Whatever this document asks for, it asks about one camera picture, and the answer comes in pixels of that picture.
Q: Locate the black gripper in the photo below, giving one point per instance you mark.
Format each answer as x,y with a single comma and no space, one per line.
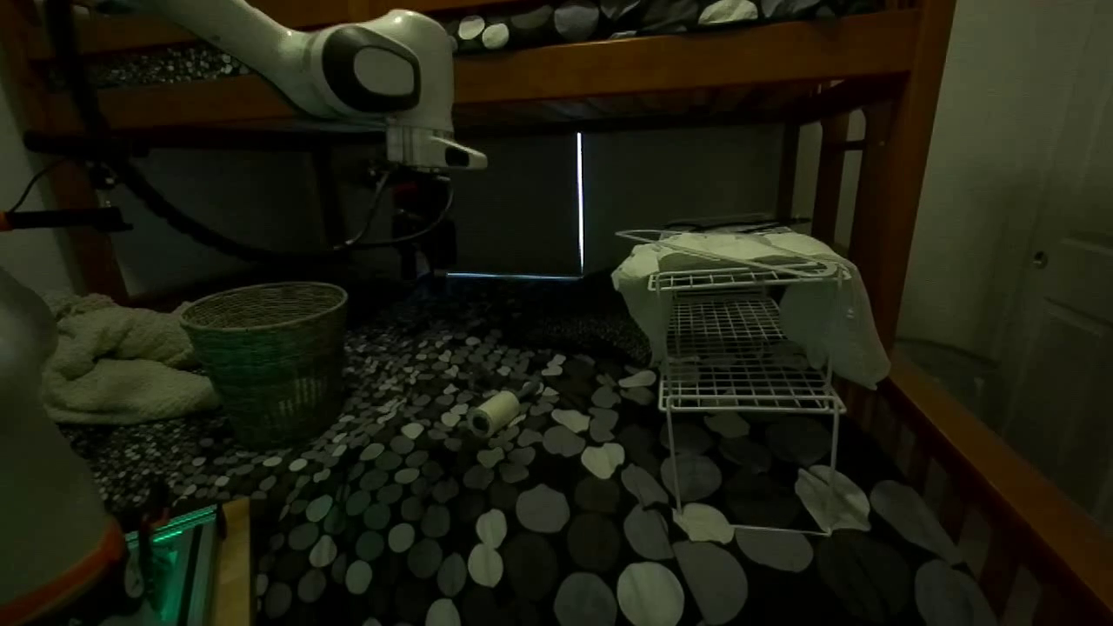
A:
423,206

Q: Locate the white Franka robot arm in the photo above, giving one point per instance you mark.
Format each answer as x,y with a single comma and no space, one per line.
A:
289,53

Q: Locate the green woven basket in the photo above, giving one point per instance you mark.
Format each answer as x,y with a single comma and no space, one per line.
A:
272,367

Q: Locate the dark pebble pattern bedspread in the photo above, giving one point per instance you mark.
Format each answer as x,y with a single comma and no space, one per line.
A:
580,509

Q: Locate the crumpled cream towel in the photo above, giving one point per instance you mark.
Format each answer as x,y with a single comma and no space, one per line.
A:
115,367

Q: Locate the wooden plank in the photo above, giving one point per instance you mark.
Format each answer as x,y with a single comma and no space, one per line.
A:
235,569

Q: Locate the black clamp bar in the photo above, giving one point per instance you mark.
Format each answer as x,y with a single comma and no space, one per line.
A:
58,221

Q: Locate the green translucent box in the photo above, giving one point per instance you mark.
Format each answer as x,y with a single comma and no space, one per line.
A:
176,569

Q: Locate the white cloth on rack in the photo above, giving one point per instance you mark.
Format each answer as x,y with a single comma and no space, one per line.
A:
847,324

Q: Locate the white cone with orange rim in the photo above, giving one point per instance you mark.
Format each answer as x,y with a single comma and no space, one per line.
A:
40,499

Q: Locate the white door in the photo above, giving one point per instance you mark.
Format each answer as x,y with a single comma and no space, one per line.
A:
1067,324

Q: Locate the wooden bunk bed frame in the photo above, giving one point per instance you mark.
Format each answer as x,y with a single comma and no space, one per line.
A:
698,56

